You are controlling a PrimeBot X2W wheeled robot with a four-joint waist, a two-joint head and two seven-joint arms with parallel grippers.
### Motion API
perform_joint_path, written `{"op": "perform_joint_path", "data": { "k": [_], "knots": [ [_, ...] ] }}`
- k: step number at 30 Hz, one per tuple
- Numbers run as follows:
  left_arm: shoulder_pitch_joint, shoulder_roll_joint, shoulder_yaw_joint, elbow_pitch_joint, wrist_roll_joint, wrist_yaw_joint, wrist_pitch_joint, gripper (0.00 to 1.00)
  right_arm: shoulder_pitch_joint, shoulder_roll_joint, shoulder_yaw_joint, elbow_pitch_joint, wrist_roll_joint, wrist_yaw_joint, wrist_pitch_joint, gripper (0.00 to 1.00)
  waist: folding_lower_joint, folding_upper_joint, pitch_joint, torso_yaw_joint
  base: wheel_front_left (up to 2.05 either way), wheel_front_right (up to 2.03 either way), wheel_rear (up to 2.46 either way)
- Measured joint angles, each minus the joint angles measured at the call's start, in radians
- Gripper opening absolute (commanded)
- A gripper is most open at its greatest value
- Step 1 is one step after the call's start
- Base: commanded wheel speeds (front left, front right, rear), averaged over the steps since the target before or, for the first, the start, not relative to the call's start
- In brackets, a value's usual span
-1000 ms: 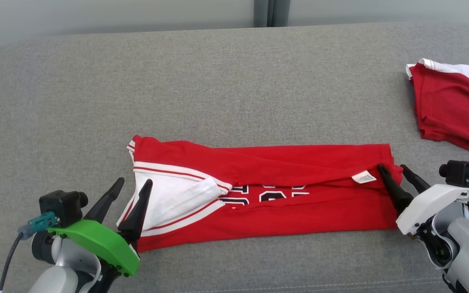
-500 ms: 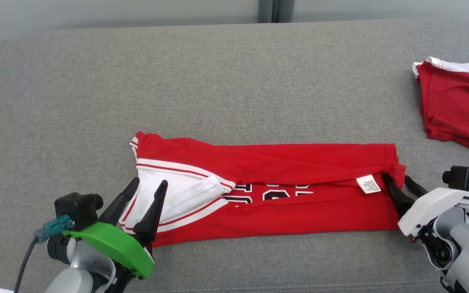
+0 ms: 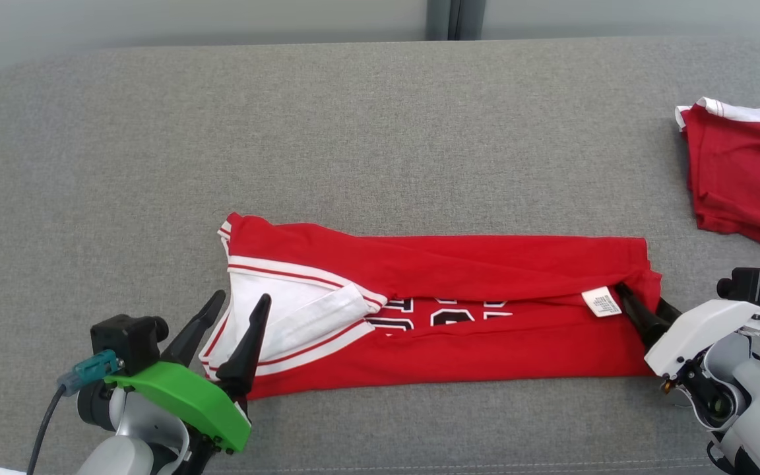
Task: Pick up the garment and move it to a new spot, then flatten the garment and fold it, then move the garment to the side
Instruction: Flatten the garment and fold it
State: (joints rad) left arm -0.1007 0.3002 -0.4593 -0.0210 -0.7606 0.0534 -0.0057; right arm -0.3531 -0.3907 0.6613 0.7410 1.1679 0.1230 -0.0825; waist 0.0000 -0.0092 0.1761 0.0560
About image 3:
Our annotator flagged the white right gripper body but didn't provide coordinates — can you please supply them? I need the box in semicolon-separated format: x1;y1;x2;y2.
643;300;760;430

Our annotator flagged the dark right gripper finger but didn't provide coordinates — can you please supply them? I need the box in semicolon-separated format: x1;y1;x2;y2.
616;284;669;351
655;297;683;326

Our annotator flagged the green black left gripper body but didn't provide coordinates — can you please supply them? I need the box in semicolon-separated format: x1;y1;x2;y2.
104;361;252;462

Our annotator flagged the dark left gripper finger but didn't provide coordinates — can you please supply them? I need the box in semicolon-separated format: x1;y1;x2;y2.
160;290;228;368
216;294;272;400

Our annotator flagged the red white jersey shirt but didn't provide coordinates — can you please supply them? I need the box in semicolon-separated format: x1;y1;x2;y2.
675;96;760;259
198;212;664;402

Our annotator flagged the grey double partition post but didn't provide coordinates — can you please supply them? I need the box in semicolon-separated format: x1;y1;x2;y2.
426;0;487;42

